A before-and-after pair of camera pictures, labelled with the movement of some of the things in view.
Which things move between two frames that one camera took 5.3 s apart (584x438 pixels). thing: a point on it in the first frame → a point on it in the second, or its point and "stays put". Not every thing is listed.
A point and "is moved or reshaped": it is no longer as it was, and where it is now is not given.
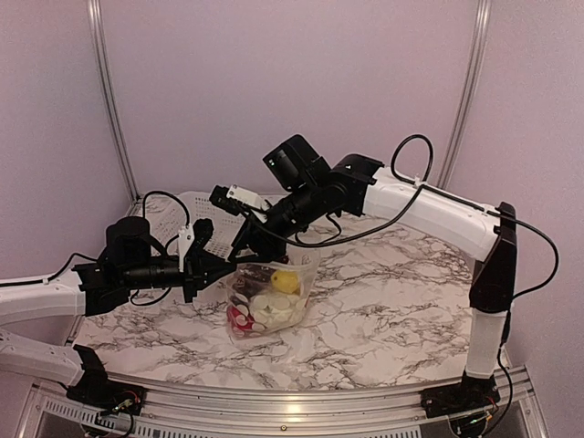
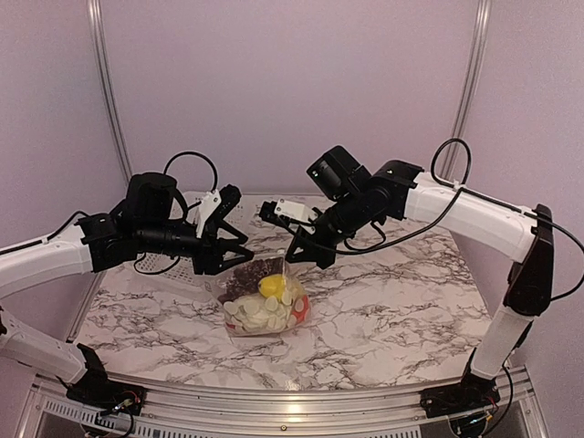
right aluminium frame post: (471, 88) stays put
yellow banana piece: (285, 281) → (272, 286)
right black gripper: (263, 245) → (312, 252)
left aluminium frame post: (95, 11) stays put
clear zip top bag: (266, 297) is moved or reshaped
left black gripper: (203, 269) → (212, 249)
